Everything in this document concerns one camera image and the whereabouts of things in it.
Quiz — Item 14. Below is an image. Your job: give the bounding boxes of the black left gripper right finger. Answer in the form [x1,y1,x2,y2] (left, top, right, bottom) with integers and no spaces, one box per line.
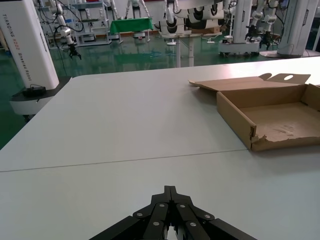
[170,185,258,240]

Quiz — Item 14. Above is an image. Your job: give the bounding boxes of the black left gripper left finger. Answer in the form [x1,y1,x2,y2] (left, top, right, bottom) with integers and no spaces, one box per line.
[87,185,172,240]

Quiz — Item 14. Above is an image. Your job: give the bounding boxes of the cardboard box with torn edge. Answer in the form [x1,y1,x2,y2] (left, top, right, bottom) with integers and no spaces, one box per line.
[187,72,320,152]

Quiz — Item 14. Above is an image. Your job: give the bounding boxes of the background cardboard box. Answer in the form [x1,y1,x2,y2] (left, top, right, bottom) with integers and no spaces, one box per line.
[191,26,223,35]

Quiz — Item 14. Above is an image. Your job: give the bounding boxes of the white legged table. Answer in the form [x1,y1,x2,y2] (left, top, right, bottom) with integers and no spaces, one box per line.
[172,32,205,68]

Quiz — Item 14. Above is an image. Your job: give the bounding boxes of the white metal rack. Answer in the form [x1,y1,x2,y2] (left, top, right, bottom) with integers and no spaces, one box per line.
[72,1,112,47]

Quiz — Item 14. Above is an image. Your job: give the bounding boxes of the black background gripper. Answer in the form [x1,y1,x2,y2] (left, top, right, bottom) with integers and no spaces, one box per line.
[244,24,259,42]
[259,31,273,49]

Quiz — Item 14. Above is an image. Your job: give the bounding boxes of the green cloth table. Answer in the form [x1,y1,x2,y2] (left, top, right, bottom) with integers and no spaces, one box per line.
[109,17,154,45]

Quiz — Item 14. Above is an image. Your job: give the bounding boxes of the white robot column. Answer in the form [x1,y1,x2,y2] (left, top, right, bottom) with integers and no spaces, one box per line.
[219,0,261,57]

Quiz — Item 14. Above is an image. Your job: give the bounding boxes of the white black robot shells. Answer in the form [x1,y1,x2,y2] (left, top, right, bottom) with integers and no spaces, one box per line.
[154,3,226,39]

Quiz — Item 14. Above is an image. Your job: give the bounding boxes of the large white robot pedestal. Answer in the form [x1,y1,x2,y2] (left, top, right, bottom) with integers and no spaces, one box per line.
[259,0,320,60]

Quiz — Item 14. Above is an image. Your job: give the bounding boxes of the white Tianqing robot pedestal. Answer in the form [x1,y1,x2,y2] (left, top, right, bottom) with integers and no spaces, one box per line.
[0,0,73,123]

